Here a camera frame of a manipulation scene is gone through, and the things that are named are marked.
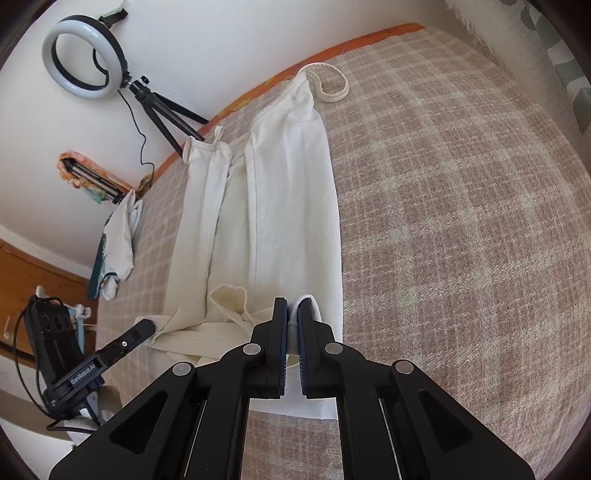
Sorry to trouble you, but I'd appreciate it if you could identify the black tripod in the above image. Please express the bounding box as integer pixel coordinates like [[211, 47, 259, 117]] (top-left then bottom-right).
[[119, 76, 211, 158]]

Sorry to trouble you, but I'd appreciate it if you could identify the black ring light cable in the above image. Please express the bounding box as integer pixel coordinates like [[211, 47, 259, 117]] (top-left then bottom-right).
[[117, 90, 157, 175]]

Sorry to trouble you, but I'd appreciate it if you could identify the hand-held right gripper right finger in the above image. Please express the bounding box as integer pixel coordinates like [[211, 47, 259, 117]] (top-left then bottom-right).
[[295, 302, 537, 480]]

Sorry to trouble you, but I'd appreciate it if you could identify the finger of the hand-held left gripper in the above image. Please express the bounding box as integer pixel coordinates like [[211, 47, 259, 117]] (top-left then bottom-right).
[[98, 318, 158, 370]]

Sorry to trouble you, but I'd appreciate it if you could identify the white fringed cloth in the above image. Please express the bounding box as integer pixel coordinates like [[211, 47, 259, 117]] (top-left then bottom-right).
[[444, 0, 557, 95]]

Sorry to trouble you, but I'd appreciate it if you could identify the small folded tripod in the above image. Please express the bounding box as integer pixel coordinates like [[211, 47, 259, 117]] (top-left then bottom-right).
[[64, 158, 126, 204]]

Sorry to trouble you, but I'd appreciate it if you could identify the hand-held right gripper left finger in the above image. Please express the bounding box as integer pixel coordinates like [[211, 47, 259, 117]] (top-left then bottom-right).
[[48, 296, 290, 480]]

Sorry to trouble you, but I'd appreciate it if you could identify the white printed t-shirt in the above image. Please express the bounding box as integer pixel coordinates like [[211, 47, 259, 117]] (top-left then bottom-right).
[[87, 188, 145, 302]]

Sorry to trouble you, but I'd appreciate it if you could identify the cream white garment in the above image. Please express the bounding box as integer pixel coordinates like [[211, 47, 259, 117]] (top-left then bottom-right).
[[134, 62, 349, 421]]

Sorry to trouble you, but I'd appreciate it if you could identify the beige plaid blanket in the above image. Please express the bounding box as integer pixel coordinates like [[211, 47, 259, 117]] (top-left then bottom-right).
[[95, 23, 591, 480]]

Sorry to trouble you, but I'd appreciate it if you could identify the colourful printed cloth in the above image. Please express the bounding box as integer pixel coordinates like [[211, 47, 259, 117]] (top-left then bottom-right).
[[57, 149, 151, 207]]

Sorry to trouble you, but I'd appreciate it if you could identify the leaf print fabric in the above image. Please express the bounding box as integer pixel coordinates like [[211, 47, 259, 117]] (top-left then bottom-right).
[[503, 0, 591, 137]]

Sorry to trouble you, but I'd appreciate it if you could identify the orange bed sheet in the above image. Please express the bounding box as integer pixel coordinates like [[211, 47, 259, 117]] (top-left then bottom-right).
[[151, 21, 426, 185]]

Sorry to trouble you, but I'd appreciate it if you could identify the wooden furniture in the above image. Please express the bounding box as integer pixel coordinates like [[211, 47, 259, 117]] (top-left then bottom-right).
[[0, 237, 101, 370]]

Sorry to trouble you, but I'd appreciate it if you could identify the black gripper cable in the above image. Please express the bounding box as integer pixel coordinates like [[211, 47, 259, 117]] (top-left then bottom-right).
[[8, 316, 61, 432]]

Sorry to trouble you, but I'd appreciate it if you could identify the white ring light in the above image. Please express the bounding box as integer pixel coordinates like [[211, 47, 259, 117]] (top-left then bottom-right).
[[41, 7, 130, 100]]

